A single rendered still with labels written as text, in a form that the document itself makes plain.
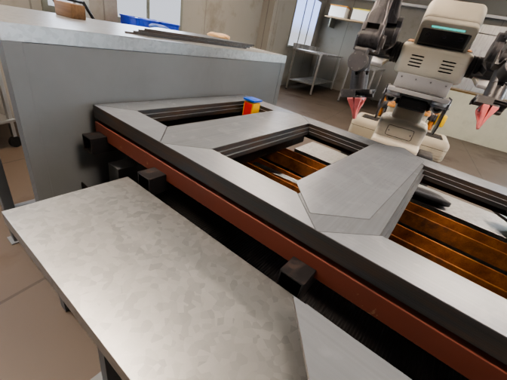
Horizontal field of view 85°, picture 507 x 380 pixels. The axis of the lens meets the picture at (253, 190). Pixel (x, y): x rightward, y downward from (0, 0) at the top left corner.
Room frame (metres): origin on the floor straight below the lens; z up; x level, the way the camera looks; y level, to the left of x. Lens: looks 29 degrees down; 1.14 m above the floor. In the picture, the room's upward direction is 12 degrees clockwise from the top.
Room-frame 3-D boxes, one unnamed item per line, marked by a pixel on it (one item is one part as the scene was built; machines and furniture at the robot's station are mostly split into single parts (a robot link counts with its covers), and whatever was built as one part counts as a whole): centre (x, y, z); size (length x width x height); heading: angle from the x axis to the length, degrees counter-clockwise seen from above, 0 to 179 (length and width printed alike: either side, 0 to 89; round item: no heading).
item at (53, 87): (1.24, 0.33, 0.51); 1.30 x 0.04 x 1.01; 148
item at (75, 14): (1.24, 0.87, 1.07); 0.10 x 0.06 x 0.05; 70
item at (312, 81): (8.55, -1.01, 0.54); 2.15 x 0.80 x 1.08; 157
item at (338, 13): (9.41, -1.32, 2.04); 0.50 x 0.42 x 0.28; 67
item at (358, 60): (1.01, -0.25, 1.14); 0.12 x 0.09 x 0.12; 157
